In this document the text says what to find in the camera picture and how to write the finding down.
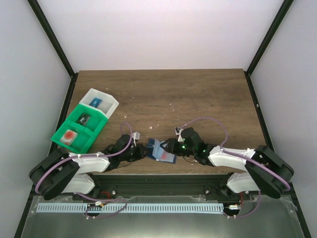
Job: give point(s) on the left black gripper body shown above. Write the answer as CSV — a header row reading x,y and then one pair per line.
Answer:
x,y
142,151

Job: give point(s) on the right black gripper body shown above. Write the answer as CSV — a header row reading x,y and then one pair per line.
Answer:
x,y
171,145

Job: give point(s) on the red circle card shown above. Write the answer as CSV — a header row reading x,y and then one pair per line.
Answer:
x,y
166,157

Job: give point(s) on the blue card holder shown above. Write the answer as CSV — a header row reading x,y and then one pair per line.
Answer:
x,y
155,150

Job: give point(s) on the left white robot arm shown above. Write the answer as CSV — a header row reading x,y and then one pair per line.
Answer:
x,y
64,172

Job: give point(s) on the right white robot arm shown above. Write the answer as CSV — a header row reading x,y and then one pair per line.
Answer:
x,y
261,168

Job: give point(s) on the black VIP card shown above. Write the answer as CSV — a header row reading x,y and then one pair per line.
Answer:
x,y
83,119

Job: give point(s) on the blue card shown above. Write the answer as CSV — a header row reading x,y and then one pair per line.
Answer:
x,y
95,102

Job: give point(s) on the red white card in bin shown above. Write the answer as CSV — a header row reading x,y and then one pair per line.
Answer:
x,y
68,137

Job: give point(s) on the green bin upper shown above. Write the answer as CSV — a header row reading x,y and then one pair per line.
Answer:
x,y
94,125

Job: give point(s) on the green bin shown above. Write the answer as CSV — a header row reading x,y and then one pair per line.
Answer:
x,y
81,144
94,125

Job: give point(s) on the green bin lower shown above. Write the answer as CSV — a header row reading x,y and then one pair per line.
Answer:
x,y
81,144

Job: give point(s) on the white plastic bin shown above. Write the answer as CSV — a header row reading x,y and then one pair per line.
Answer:
x,y
107,107

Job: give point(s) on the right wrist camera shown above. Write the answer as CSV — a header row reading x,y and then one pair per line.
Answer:
x,y
178,131

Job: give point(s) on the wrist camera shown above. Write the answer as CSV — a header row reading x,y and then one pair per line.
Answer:
x,y
178,131
135,137

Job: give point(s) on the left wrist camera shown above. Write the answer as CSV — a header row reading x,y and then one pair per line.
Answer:
x,y
135,137

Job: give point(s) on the black aluminium front rail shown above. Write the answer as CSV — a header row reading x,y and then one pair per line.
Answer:
x,y
211,187

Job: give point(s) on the light blue slotted cable duct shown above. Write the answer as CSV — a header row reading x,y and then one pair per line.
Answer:
x,y
200,208

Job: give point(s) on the right black frame post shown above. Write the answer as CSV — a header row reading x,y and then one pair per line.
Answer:
x,y
282,12

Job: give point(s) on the black frame post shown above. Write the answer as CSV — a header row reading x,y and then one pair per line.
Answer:
x,y
36,8
282,12

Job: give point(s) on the left black frame post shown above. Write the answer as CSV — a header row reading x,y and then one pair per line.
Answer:
x,y
36,8

